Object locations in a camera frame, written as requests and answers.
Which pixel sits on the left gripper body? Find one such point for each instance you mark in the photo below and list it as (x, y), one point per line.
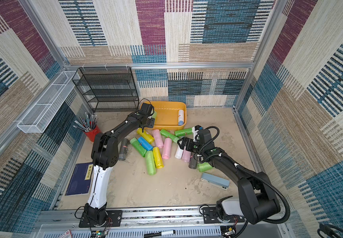
(151, 123)

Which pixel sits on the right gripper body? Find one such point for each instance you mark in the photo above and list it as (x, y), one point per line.
(186, 144)

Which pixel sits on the large light green roll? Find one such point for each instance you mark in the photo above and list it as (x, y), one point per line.
(154, 115)

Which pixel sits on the white roll red label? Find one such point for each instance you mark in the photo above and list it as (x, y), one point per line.
(181, 117)

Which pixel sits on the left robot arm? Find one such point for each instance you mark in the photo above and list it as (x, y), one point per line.
(105, 155)

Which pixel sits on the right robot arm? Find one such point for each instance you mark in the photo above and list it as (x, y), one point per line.
(259, 200)

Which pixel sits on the white roll with blue band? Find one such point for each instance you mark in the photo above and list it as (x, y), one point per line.
(178, 153)

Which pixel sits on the green roll with red label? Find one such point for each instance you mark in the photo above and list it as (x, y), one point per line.
(184, 132)

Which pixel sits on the yellow roll near box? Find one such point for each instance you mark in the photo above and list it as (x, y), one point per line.
(144, 134)

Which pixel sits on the pink roll beside grey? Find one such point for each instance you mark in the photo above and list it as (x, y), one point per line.
(186, 156)

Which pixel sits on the upper pink roll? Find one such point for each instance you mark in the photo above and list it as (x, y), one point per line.
(158, 138)

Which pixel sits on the middle pink roll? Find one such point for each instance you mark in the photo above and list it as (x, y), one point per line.
(167, 148)

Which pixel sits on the short green roll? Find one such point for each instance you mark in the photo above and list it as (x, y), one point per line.
(167, 134)

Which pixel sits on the grey trash bag roll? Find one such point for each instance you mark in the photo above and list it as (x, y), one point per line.
(192, 162)

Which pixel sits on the blue trash bag roll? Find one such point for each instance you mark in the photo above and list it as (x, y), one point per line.
(145, 144)

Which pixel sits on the green roll with label left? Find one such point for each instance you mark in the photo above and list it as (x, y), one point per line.
(139, 148)

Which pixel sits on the yellow plastic storage box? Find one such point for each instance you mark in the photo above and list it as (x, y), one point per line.
(167, 114)

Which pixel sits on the lower yellow roll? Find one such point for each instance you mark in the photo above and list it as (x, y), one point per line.
(157, 158)

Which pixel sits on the lying fat green roll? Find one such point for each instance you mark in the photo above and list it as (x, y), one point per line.
(204, 167)

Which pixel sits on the small dark grey roll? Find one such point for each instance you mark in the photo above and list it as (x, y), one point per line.
(123, 150)

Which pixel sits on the lower light green roll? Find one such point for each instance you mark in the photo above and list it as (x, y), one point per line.
(150, 163)

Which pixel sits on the black mesh shelf rack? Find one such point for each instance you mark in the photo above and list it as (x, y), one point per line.
(107, 89)

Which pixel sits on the red pen cup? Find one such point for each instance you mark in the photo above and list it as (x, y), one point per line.
(92, 133)

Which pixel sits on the grey blue stapler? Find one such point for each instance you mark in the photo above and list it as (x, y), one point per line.
(215, 181)

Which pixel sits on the black marker pen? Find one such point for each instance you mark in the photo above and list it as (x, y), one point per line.
(160, 234)

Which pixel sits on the dark blue booklet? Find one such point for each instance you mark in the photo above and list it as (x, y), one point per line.
(80, 180)

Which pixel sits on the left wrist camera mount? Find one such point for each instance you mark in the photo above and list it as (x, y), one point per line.
(146, 110)

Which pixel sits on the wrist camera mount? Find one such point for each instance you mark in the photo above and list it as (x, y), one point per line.
(200, 135)
(146, 110)

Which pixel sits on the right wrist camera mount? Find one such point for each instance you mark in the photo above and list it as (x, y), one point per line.
(200, 135)

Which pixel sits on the white wire wall basket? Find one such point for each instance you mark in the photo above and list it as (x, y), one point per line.
(37, 119)

